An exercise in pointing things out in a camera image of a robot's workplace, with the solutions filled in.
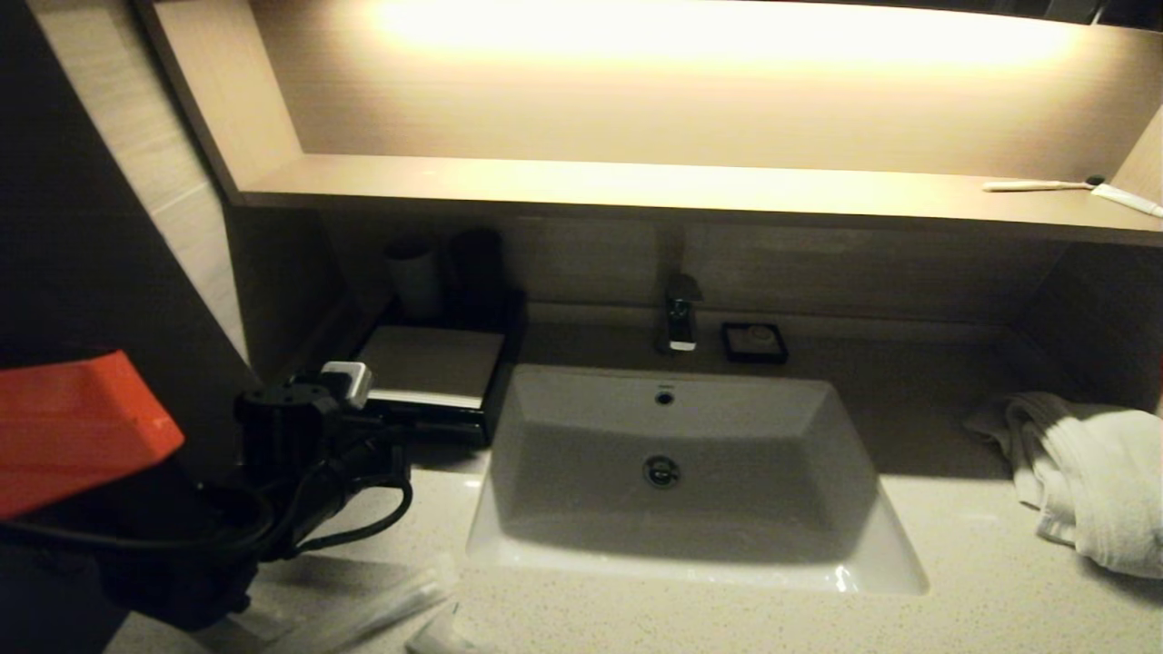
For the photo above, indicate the white toothpaste tube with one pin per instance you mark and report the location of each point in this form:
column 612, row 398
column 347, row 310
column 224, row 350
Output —
column 1127, row 200

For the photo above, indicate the warm LED light strip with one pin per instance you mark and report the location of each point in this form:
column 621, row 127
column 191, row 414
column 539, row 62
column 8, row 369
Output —
column 727, row 32

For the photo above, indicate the chrome faucet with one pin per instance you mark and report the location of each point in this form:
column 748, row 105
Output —
column 680, row 318

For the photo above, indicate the pale grey cup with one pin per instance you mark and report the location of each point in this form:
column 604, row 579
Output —
column 415, row 277

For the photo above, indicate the white toothbrush black head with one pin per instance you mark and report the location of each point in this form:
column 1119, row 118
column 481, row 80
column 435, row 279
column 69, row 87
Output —
column 1036, row 185

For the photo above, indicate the long plain white packet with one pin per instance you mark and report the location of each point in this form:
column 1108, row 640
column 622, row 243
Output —
column 372, row 610

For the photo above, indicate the chrome sink drain plug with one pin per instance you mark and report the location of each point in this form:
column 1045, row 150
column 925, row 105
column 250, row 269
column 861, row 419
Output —
column 662, row 471

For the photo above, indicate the black soap dish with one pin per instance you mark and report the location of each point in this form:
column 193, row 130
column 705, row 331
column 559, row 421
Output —
column 754, row 343

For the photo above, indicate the dark brown cup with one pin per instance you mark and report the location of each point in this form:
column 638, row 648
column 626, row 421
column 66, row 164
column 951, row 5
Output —
column 475, row 272

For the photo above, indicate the white ceramic sink basin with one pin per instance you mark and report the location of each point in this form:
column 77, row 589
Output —
column 690, row 490

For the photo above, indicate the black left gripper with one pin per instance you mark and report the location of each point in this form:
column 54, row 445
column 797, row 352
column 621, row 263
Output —
column 359, row 463

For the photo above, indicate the white terry towel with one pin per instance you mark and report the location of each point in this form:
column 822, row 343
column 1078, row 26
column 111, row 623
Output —
column 1099, row 481

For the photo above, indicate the wooden wall shelf niche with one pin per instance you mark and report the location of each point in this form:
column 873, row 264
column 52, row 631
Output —
column 636, row 186

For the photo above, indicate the black and orange left arm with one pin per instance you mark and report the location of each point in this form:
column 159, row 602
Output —
column 82, row 427

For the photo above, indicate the puffy white pouch packet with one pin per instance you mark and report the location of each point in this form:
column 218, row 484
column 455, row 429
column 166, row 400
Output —
column 441, row 636

